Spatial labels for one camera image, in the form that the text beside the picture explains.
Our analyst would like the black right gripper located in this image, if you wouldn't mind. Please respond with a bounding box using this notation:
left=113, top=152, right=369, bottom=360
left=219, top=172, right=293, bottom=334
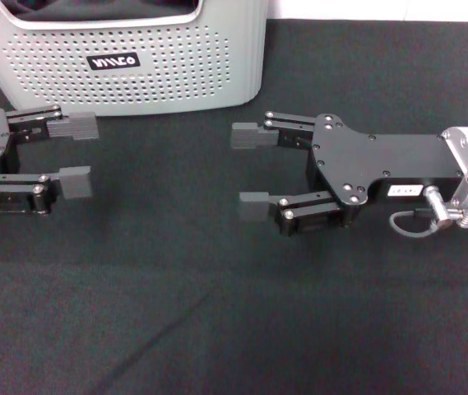
left=306, top=114, right=464, bottom=228

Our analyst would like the grey perforated storage box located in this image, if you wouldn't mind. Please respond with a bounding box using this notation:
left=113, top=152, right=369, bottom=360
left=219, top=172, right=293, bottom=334
left=0, top=0, right=268, bottom=119

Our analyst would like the black tablecloth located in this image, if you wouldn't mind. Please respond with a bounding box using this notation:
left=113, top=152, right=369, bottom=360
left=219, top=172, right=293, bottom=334
left=0, top=18, right=468, bottom=395

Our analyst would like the silver cable connector plug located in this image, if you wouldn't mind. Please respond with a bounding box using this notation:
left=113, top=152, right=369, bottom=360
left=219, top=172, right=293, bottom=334
left=421, top=184, right=456, bottom=230

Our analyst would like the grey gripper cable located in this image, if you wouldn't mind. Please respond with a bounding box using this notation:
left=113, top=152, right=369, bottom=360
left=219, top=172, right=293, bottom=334
left=388, top=208, right=438, bottom=239

